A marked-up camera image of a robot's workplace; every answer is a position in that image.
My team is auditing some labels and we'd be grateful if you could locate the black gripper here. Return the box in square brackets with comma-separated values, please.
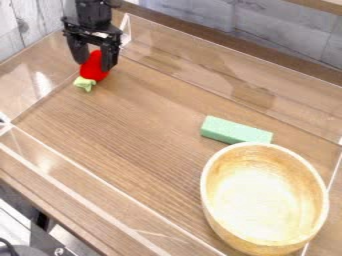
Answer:
[61, 0, 122, 72]

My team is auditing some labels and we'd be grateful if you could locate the red plush strawberry green leaf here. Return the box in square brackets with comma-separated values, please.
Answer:
[73, 50, 108, 92]

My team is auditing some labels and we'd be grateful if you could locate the green foam block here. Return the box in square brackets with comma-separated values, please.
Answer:
[200, 116, 273, 144]

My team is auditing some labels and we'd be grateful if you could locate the wooden bowl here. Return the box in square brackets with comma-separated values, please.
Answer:
[200, 142, 329, 256]

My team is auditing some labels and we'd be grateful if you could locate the clear acrylic tray wall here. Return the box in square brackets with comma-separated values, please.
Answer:
[0, 18, 342, 256]

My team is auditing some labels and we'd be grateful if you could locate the black metal stand bracket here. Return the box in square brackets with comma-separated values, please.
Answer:
[0, 213, 76, 256]

